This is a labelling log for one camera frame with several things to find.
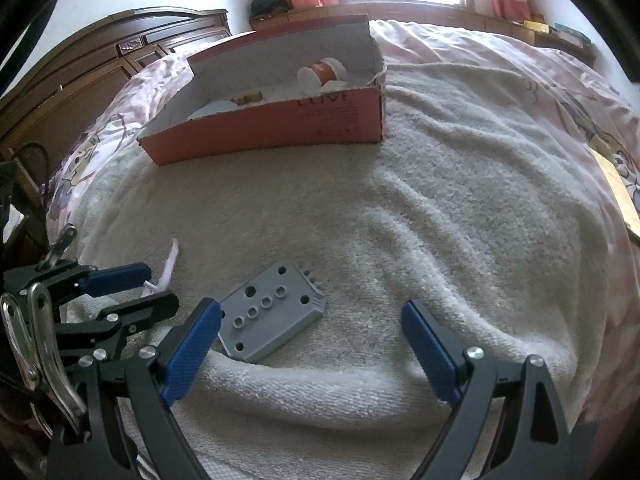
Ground yellow cardboard board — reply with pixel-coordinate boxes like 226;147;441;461
590;145;640;243

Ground wooden window cabinet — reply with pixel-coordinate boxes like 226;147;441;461
250;0;596;66

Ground grey plastic plate with holes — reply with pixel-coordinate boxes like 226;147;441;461
216;260;328;363

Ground lilac plastic strip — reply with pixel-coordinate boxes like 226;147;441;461
145;237;180;293

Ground red cardboard box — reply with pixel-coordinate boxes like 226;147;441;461
137;14;387;166

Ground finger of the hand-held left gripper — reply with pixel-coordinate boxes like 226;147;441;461
52;292;180;361
22;260;152;301

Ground beige terry towel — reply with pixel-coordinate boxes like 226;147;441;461
65;62;626;480

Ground dark clothes pile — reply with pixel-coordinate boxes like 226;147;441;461
250;0;291;18

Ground dark wooden headboard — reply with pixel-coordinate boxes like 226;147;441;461
0;7;232;161

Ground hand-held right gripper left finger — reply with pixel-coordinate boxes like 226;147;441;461
47;297;223;480

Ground pink printed quilt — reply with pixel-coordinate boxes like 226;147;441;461
45;19;640;421

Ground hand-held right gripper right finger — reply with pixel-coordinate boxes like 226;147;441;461
401;300;596;480

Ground green books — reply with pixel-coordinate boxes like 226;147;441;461
552;22;591;46

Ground light blue correction tape dispenser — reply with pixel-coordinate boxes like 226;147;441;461
187;101;237;121

